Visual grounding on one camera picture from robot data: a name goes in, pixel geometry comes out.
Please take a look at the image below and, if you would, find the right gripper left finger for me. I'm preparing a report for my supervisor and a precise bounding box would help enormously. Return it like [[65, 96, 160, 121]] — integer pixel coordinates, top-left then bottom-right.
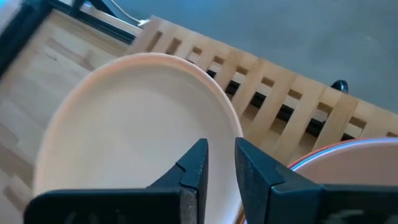
[[24, 138, 210, 224]]

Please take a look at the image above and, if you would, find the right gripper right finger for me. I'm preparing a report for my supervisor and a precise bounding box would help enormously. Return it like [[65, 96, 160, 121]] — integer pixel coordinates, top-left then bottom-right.
[[234, 137, 398, 224]]

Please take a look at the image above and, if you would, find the terracotta plate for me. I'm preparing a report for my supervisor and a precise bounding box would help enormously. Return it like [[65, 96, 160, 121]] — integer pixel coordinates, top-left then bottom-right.
[[287, 137, 398, 187]]

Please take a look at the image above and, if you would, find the dusty pink plate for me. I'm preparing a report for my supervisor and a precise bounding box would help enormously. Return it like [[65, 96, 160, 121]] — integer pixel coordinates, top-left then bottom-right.
[[32, 52, 244, 224]]

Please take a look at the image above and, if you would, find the wooden slatted shelf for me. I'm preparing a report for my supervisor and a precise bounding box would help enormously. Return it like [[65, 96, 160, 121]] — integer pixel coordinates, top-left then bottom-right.
[[126, 14, 398, 175]]

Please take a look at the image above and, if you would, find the small black knob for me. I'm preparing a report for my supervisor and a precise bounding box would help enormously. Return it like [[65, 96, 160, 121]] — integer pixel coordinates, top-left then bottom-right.
[[330, 79, 349, 94]]

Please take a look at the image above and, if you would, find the white cable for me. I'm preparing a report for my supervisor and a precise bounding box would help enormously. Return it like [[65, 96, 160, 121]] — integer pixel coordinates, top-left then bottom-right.
[[108, 0, 150, 27]]

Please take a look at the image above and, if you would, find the black aluminium table frame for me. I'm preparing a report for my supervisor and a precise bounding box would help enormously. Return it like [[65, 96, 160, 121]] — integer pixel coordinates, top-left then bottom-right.
[[0, 0, 137, 78]]

